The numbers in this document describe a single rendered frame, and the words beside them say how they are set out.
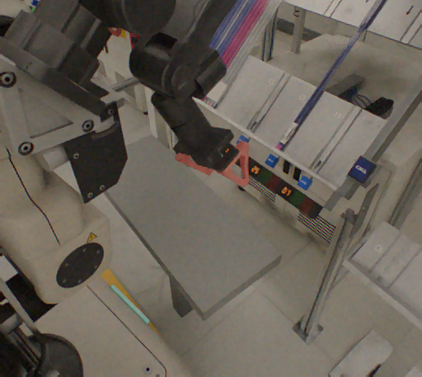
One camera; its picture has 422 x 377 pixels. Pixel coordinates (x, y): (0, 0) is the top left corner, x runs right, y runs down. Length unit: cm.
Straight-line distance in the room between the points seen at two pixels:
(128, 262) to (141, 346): 55
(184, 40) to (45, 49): 19
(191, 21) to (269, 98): 59
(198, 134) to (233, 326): 102
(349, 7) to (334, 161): 41
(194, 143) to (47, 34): 29
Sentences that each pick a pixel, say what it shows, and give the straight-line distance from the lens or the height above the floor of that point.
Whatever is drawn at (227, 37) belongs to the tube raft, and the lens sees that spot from 124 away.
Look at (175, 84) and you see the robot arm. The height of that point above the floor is 111.
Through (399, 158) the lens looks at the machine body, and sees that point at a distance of 126.
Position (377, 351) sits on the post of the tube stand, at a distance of 157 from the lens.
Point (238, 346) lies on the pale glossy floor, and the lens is 148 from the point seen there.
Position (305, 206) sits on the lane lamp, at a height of 66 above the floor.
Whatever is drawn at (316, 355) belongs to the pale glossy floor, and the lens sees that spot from 151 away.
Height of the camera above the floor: 137
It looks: 43 degrees down
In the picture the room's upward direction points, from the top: straight up
